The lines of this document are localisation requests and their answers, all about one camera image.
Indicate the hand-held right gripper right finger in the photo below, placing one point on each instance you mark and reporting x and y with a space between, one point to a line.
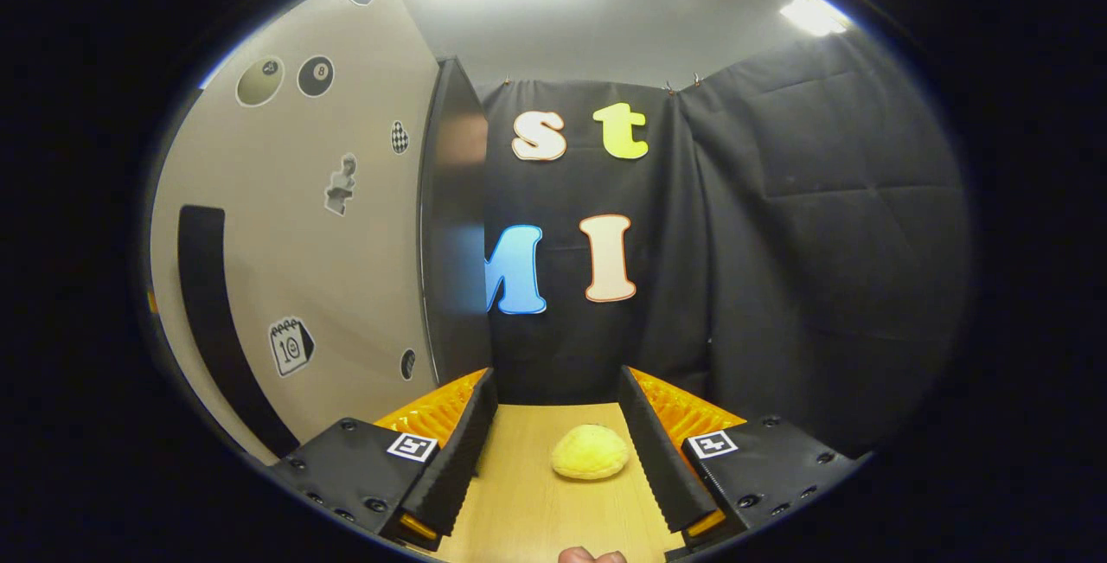
657 459

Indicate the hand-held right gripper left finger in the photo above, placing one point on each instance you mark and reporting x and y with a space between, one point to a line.
463 459

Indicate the black backdrop cloth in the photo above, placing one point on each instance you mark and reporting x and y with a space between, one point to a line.
822 243

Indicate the small ceiling light panel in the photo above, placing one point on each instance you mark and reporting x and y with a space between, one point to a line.
813 14

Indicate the grey cabinet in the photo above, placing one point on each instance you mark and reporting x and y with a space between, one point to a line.
454 243

